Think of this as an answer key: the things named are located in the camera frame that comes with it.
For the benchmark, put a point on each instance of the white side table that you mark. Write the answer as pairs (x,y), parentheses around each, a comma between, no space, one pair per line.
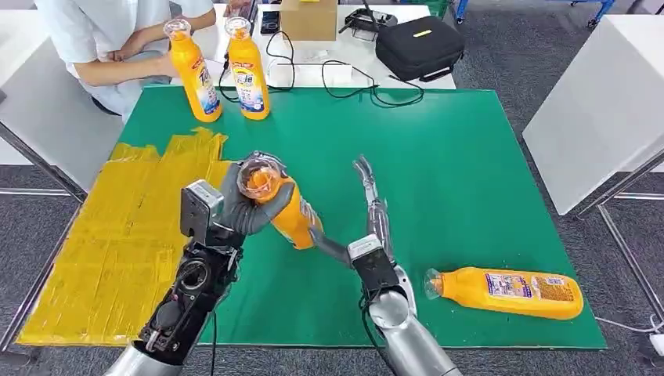
(41,119)
(596,114)

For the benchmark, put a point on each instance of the yellow sheet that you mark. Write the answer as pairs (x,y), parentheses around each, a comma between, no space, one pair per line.
(103,249)

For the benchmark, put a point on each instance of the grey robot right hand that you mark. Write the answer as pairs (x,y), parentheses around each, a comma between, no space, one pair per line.
(378,220)

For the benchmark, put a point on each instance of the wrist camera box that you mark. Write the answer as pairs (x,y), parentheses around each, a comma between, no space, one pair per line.
(199,210)
(371,264)

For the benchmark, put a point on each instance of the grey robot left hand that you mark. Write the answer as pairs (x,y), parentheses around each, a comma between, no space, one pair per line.
(244,218)

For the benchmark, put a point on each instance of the white table with equipment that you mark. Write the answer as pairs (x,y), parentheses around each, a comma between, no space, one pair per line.
(358,57)

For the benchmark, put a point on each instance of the blue cart frame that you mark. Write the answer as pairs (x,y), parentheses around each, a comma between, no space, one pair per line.
(596,8)

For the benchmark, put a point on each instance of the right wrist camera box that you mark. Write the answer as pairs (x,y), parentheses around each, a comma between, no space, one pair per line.
(371,264)

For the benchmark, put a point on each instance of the person's left hand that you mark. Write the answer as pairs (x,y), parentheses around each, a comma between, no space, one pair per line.
(127,48)

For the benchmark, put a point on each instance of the black carry bag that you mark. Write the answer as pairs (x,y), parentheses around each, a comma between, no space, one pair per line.
(417,48)

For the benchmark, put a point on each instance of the person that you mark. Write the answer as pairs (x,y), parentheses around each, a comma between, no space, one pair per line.
(93,20)

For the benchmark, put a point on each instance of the white floor power strip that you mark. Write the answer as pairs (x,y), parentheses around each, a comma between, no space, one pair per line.
(658,343)

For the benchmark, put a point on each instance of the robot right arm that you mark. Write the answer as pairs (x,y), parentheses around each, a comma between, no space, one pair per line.
(404,332)

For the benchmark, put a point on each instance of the person's right hand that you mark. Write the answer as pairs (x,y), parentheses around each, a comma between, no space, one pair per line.
(167,65)

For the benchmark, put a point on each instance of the green mat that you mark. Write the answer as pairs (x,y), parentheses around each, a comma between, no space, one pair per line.
(415,155)

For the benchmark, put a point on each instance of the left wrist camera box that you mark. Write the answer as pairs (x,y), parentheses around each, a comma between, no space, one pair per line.
(199,210)

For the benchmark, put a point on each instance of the orange drink bottle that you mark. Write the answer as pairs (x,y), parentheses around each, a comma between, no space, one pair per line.
(518,306)
(194,72)
(249,72)
(295,218)

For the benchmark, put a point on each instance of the cardboard box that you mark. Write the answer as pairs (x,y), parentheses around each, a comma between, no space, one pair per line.
(308,19)

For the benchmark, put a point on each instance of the black phone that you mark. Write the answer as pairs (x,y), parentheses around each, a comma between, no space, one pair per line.
(269,22)

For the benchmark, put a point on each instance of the black controller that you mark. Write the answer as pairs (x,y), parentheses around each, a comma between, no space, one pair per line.
(367,20)

